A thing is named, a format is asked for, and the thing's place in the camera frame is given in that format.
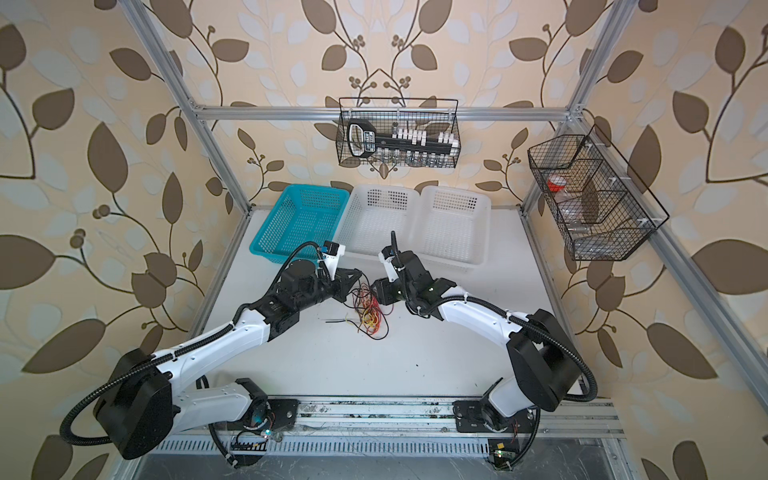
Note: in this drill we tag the middle white plastic basket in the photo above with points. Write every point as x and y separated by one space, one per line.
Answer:
371 214

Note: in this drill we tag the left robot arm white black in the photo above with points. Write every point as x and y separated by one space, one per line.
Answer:
151 396

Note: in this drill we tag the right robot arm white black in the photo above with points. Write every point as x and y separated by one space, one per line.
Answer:
546 366

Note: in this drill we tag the black tool with vials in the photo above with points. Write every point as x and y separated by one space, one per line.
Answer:
364 141

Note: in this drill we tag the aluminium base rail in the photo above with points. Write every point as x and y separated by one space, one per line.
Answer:
412 426

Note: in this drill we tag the side black wire basket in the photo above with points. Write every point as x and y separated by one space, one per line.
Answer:
602 214

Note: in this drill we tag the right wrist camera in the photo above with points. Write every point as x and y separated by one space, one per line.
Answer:
386 257

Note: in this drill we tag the aluminium frame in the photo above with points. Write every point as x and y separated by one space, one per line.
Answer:
740 348

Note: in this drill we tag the red capped item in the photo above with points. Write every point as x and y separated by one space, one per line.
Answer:
556 183

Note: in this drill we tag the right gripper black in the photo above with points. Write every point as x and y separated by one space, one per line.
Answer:
383 291

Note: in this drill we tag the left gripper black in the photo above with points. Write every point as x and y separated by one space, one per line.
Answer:
343 282

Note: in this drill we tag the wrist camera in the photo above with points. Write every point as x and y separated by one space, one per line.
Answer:
332 252
386 257

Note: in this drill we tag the white plastic basket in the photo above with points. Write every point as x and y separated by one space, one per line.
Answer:
452 226
371 214

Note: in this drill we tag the teal plastic basket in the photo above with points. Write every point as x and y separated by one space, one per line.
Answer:
302 213

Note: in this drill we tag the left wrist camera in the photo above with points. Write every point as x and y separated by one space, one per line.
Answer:
332 252

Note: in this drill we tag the right white plastic basket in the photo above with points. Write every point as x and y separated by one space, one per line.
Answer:
452 226

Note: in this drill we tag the back black wire basket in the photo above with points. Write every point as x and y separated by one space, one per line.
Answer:
432 114

